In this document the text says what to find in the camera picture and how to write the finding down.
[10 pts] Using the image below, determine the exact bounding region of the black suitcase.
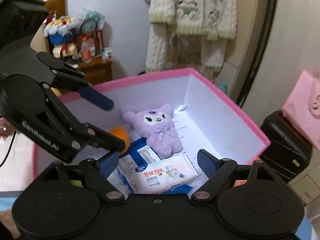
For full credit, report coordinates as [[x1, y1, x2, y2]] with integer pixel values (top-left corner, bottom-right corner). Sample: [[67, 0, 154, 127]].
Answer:
[[259, 111, 312, 183]]

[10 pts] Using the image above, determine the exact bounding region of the pink tote bag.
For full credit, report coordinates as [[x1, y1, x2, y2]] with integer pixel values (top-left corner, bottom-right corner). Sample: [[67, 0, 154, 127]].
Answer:
[[281, 70, 320, 149]]

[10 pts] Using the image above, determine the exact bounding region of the cream knitted cardigan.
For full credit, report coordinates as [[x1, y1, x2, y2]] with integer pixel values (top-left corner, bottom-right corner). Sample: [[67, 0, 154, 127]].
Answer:
[[145, 0, 238, 79]]

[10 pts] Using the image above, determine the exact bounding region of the orange foam ball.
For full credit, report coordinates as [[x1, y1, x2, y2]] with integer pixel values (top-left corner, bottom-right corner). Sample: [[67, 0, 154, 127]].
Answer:
[[109, 126, 130, 156]]

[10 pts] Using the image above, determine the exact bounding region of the teal bag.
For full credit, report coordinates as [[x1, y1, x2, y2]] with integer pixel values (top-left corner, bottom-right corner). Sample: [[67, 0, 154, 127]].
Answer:
[[219, 83, 228, 95]]

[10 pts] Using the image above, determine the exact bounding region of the person's left hand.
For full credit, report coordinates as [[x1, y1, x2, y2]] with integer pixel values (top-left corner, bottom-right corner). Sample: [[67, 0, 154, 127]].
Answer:
[[0, 117, 17, 140]]

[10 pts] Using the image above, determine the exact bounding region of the orange drink bottle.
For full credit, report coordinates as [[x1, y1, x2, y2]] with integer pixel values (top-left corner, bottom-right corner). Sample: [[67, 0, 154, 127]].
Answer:
[[81, 36, 92, 62]]

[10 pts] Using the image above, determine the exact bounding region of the wooden side cabinet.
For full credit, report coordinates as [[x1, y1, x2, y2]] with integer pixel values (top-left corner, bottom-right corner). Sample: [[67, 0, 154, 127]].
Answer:
[[31, 0, 114, 85]]

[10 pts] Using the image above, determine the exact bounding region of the purple plush toy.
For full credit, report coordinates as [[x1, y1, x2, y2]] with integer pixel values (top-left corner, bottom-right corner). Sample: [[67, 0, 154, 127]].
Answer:
[[121, 103, 183, 159]]

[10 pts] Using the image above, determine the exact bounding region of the white wet wipes pack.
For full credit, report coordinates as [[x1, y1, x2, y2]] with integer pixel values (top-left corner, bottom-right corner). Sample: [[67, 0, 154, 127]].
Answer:
[[107, 153, 208, 195]]

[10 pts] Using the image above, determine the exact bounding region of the blue bowl toy bouquet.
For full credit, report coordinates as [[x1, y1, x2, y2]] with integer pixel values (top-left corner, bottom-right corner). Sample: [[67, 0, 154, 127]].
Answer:
[[43, 16, 78, 46]]

